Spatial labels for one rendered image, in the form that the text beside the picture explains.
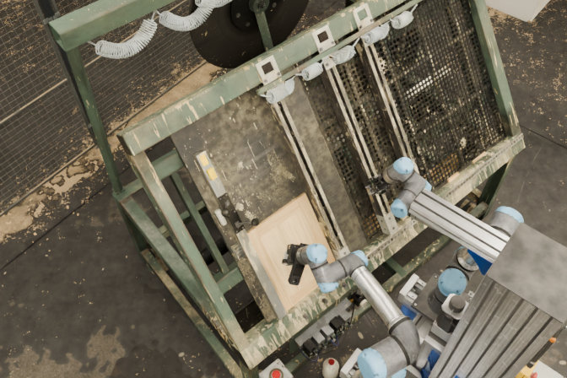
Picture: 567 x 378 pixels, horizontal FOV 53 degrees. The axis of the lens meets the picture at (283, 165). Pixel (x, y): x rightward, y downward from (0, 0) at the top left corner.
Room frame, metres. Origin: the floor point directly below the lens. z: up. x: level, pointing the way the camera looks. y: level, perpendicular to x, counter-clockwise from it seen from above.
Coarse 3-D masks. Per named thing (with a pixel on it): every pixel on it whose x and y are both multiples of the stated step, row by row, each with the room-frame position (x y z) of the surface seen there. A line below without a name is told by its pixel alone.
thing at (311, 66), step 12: (420, 0) 2.32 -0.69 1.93; (396, 12) 2.22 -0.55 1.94; (408, 12) 2.32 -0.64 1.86; (372, 24) 2.13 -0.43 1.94; (396, 24) 2.25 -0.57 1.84; (360, 36) 2.12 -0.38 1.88; (372, 36) 2.14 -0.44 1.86; (336, 48) 1.98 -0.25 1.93; (312, 60) 1.90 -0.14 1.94; (324, 60) 1.97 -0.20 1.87; (336, 60) 2.01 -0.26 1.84; (288, 72) 1.83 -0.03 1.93; (312, 72) 1.90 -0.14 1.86; (276, 84) 1.76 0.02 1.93; (264, 96) 1.76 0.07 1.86; (276, 96) 1.77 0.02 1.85
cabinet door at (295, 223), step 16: (304, 192) 1.66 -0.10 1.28; (288, 208) 1.57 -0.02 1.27; (304, 208) 1.60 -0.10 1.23; (272, 224) 1.49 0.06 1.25; (288, 224) 1.52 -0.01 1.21; (304, 224) 1.54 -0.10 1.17; (256, 240) 1.41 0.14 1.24; (272, 240) 1.44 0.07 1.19; (288, 240) 1.46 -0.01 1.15; (304, 240) 1.48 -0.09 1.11; (320, 240) 1.51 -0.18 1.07; (272, 256) 1.38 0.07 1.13; (272, 272) 1.33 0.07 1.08; (288, 272) 1.35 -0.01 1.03; (304, 272) 1.37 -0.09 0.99; (288, 288) 1.29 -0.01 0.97; (304, 288) 1.31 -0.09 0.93; (288, 304) 1.23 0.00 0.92
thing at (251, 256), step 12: (204, 168) 1.57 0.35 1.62; (216, 180) 1.55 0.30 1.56; (216, 192) 1.51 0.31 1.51; (240, 240) 1.38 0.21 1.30; (252, 252) 1.36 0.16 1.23; (252, 264) 1.32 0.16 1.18; (264, 276) 1.29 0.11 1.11; (264, 288) 1.25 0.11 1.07; (276, 300) 1.22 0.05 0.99; (276, 312) 1.18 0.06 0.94
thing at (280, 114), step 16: (256, 64) 1.92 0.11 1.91; (272, 64) 1.94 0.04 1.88; (272, 80) 1.89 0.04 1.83; (288, 80) 1.82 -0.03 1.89; (272, 112) 1.86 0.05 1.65; (288, 112) 1.85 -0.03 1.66; (288, 128) 1.80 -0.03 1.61; (288, 144) 1.77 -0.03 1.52; (304, 160) 1.74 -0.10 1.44; (304, 176) 1.68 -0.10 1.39; (320, 192) 1.64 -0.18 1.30; (320, 208) 1.58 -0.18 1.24; (336, 224) 1.55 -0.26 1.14; (336, 240) 1.50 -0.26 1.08; (336, 256) 1.47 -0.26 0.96
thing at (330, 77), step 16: (320, 32) 2.14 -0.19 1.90; (320, 48) 2.08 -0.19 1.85; (336, 64) 2.07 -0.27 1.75; (336, 80) 2.06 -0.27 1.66; (336, 96) 2.00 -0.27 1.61; (336, 112) 1.99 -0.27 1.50; (352, 112) 1.98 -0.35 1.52; (352, 128) 1.92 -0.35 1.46; (352, 144) 1.89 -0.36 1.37; (368, 160) 1.84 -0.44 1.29; (368, 176) 1.78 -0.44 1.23; (384, 208) 1.72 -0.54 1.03; (384, 224) 1.65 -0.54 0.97
